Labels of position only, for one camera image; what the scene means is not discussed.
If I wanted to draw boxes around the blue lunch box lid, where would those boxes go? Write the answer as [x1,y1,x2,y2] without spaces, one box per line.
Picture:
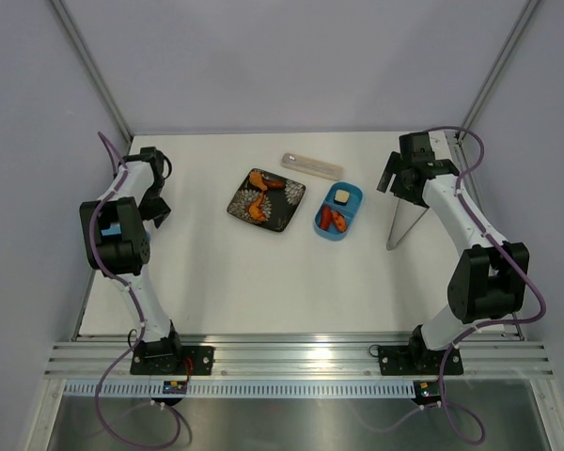
[100,223,121,237]

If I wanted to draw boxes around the metal tongs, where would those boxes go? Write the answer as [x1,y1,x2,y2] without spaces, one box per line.
[386,199,428,251]

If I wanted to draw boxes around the sushi piece with seaweed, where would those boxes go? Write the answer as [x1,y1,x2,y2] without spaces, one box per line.
[334,190,351,206]

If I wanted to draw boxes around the red sausage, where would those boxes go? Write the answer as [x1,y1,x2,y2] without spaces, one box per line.
[319,205,334,231]

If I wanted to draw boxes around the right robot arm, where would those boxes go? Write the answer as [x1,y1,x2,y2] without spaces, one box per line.
[376,132,529,376]

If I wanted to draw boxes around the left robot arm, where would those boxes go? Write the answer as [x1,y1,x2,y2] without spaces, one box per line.
[79,147,184,375]

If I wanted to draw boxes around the blue lunch box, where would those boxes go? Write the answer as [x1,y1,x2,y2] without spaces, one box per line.
[313,181,364,241]

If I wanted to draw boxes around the fried chicken piece lower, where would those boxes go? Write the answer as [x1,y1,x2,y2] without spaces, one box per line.
[247,192,269,224]

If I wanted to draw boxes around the fried chicken wing top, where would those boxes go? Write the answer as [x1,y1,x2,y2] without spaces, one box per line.
[248,171,285,191]

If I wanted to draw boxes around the black floral square plate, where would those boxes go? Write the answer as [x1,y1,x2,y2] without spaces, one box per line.
[227,168,306,233]

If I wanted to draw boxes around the left circuit board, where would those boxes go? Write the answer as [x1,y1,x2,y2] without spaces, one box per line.
[163,381,187,395]

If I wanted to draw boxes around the circuit board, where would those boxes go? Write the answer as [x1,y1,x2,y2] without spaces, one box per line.
[163,381,187,395]
[413,381,441,405]

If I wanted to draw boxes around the right circuit board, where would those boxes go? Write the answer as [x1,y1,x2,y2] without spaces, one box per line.
[413,381,441,405]

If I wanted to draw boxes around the right side aluminium rail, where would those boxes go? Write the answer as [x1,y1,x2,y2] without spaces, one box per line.
[444,131,527,342]

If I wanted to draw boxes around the aluminium rail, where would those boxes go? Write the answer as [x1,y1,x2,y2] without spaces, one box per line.
[43,330,554,381]
[444,131,527,342]

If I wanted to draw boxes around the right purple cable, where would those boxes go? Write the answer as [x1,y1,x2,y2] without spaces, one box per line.
[364,125,549,445]

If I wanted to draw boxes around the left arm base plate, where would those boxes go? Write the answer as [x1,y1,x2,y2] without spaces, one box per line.
[130,346,215,376]

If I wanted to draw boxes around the aluminium rail front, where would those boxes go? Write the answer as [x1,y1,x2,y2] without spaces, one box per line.
[43,330,554,381]

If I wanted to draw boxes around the white slotted cable duct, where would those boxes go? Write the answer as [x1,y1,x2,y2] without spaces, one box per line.
[64,380,415,399]

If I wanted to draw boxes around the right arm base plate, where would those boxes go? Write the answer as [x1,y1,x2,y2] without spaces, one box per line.
[374,345,464,376]

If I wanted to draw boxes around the right aluminium frame post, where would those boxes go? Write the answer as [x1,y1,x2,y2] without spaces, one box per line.
[461,0,544,129]

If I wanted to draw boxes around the aluminium frame post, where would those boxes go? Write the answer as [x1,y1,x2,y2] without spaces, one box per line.
[47,0,133,144]
[461,0,544,129]

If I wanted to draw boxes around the left aluminium frame post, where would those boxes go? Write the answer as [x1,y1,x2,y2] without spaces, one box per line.
[47,0,133,144]

